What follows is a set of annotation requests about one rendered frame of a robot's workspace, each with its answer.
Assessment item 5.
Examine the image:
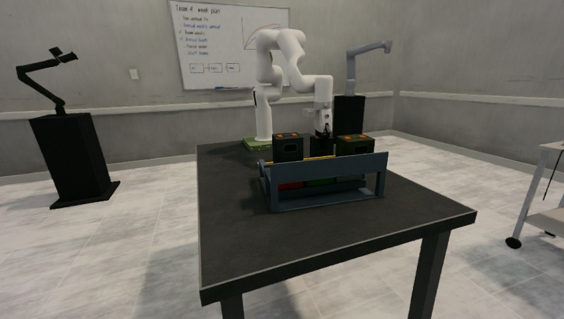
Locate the green open bin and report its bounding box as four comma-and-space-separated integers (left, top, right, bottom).
303, 178, 334, 187

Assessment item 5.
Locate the red bin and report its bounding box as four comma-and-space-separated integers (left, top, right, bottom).
278, 181, 303, 191

